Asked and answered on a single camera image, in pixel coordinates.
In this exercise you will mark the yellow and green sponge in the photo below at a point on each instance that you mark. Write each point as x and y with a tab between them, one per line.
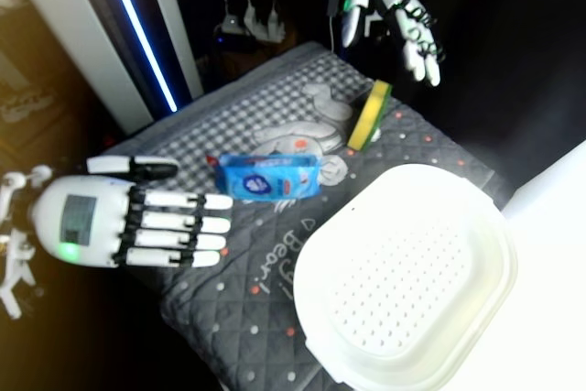
368	111

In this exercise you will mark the blue wet wipes pack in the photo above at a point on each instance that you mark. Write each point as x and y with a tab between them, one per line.
270	180

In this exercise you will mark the white perforated plastic basin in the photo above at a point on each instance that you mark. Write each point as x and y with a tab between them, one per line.
403	272

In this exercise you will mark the wide white upright panel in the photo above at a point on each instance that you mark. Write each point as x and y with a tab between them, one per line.
78	29

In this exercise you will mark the black power strip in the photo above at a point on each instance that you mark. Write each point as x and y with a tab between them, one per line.
231	27

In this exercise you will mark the blue-white light strip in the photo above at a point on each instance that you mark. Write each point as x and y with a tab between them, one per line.
137	29

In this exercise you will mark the grey bear print quilt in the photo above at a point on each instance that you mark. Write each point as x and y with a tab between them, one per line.
256	107

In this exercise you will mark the narrow white upright panel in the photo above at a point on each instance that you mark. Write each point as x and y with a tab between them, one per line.
176	20

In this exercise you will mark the white flat board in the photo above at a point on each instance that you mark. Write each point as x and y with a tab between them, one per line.
554	249

